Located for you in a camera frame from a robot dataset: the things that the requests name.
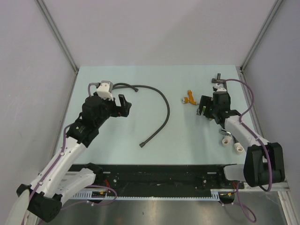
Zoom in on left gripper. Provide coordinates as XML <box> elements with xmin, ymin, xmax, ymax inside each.
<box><xmin>95</xmin><ymin>94</ymin><xmax>131</xmax><ymax>127</ymax></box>

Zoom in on dark flexible shower hose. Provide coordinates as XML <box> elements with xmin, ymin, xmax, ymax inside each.
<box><xmin>112</xmin><ymin>82</ymin><xmax>171</xmax><ymax>149</ymax></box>

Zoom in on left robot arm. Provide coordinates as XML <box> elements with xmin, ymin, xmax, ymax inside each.
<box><xmin>16</xmin><ymin>94</ymin><xmax>132</xmax><ymax>223</ymax></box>

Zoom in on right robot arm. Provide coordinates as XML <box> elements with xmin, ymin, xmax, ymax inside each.
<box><xmin>197</xmin><ymin>91</ymin><xmax>285</xmax><ymax>188</ymax></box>

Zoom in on orange water faucet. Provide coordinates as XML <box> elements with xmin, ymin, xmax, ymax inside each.
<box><xmin>181</xmin><ymin>90</ymin><xmax>200</xmax><ymax>105</ymax></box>

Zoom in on dark metal faucet spout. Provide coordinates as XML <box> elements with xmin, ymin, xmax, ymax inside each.
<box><xmin>211</xmin><ymin>73</ymin><xmax>228</xmax><ymax>90</ymax></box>

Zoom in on chrome faucet white fittings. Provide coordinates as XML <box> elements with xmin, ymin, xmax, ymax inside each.
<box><xmin>219</xmin><ymin>128</ymin><xmax>245</xmax><ymax>154</ymax></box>

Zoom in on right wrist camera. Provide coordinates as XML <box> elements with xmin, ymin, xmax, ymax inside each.
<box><xmin>213</xmin><ymin>84</ymin><xmax>227</xmax><ymax>93</ymax></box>

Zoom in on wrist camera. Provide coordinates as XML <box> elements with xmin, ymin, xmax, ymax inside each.
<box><xmin>213</xmin><ymin>84</ymin><xmax>227</xmax><ymax>93</ymax></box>
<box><xmin>96</xmin><ymin>81</ymin><xmax>113</xmax><ymax>101</ymax></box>

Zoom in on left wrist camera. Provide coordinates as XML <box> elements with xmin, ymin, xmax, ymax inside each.
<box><xmin>96</xmin><ymin>81</ymin><xmax>113</xmax><ymax>101</ymax></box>

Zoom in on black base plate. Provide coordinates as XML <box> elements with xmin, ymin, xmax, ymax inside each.
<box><xmin>68</xmin><ymin>163</ymin><xmax>245</xmax><ymax>196</ymax></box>

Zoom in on white slotted cable duct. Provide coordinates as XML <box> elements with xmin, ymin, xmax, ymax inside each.
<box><xmin>71</xmin><ymin>189</ymin><xmax>220</xmax><ymax>201</ymax></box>

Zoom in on right aluminium frame post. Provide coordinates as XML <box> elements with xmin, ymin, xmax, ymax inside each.
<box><xmin>240</xmin><ymin>0</ymin><xmax>285</xmax><ymax>72</ymax></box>

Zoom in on aluminium frame post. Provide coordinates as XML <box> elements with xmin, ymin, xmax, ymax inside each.
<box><xmin>35</xmin><ymin>0</ymin><xmax>79</xmax><ymax>75</ymax></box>
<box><xmin>240</xmin><ymin>0</ymin><xmax>285</xmax><ymax>72</ymax></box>

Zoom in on left aluminium frame post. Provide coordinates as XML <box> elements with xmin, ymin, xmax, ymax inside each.
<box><xmin>35</xmin><ymin>0</ymin><xmax>79</xmax><ymax>75</ymax></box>

